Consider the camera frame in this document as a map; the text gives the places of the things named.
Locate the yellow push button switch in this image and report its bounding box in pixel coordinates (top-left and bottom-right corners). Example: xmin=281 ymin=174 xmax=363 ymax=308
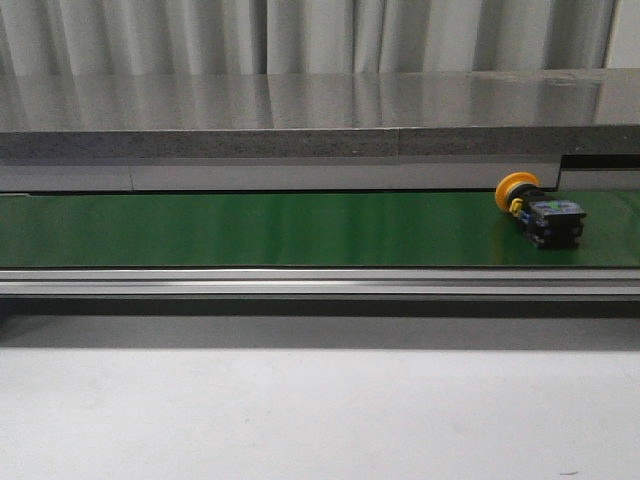
xmin=494 ymin=172 xmax=586 ymax=249

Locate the green conveyor belt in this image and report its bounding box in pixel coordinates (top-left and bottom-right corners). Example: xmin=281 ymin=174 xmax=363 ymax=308
xmin=1 ymin=191 xmax=639 ymax=268

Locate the rear grey conveyor guard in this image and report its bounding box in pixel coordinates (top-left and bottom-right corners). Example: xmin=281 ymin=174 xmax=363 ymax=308
xmin=1 ymin=154 xmax=639 ymax=192

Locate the grey pleated curtain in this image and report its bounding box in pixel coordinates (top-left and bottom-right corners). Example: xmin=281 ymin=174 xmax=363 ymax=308
xmin=1 ymin=1 xmax=616 ymax=76

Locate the front aluminium conveyor rail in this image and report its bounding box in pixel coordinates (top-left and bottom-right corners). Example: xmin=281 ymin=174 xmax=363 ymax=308
xmin=1 ymin=267 xmax=639 ymax=297

